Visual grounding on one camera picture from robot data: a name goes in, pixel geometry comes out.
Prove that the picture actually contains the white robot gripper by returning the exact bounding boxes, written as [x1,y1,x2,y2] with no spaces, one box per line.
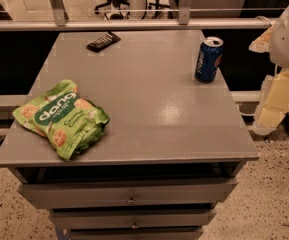
[249,6,289,135]

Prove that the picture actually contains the blue pepsi can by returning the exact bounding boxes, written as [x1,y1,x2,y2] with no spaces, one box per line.
[195,36,224,83]

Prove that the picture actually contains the black rxbar chocolate bar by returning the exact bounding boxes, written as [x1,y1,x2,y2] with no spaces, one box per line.
[86,32,121,53]

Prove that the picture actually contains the grey drawer cabinet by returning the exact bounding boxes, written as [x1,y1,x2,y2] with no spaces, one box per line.
[0,29,260,240]

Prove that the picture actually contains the black office chair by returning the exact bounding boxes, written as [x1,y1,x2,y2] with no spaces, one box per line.
[94,0,129,20]

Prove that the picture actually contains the bottom grey drawer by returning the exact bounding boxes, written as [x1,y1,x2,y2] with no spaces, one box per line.
[69,228,203,240]

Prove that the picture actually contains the grey drawer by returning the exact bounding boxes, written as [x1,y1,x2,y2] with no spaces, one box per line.
[50,207,215,230]
[69,228,203,240]
[18,178,237,209]

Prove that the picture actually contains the green dang chips bag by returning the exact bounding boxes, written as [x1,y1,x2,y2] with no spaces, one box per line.
[13,80,110,160]

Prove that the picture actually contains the grey metal railing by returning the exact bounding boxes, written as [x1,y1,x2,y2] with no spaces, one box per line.
[0,0,276,32]

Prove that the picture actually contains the top grey drawer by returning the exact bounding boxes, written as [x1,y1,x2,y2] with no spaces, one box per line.
[18,178,237,209]

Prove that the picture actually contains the middle grey drawer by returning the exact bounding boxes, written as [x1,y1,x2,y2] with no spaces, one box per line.
[50,207,215,230]

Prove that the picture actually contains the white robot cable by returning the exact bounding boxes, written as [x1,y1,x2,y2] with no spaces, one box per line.
[237,103,259,118]

